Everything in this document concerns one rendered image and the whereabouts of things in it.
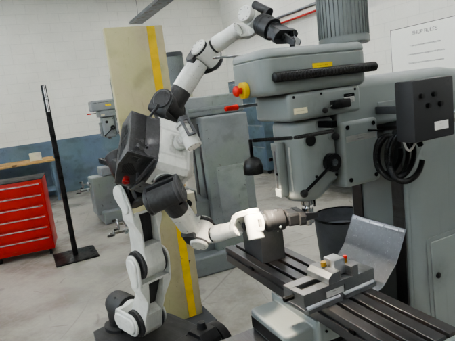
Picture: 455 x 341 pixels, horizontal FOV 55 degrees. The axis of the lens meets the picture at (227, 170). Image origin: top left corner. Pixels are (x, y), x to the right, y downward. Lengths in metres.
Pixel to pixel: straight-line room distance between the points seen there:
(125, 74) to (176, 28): 8.08
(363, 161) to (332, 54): 0.43
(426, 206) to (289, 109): 0.74
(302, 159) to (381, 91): 0.44
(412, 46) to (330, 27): 5.12
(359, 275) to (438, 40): 5.15
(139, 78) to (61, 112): 7.28
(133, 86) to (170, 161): 1.58
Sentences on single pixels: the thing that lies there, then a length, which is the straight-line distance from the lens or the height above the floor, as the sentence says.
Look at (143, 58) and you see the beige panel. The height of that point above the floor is 2.07.
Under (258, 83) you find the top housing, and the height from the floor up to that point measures 1.78.
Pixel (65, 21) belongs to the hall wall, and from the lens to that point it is 10.69.
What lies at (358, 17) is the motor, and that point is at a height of 1.98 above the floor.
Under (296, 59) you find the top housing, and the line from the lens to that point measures 1.57.
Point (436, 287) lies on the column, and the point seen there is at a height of 0.85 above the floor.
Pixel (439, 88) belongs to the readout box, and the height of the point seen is 1.68.
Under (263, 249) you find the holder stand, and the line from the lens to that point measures 2.06.
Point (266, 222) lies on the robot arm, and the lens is 1.71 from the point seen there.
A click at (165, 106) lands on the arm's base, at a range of 1.84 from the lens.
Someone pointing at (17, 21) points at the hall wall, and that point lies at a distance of 10.61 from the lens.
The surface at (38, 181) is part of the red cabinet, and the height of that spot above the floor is 0.96.
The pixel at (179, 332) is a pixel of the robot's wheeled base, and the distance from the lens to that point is 2.43.
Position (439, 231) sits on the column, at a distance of 2.05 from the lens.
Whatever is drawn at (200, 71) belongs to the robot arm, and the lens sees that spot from 1.94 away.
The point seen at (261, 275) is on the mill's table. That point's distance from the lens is 2.07.
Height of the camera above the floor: 1.76
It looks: 10 degrees down
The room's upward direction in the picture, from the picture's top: 7 degrees counter-clockwise
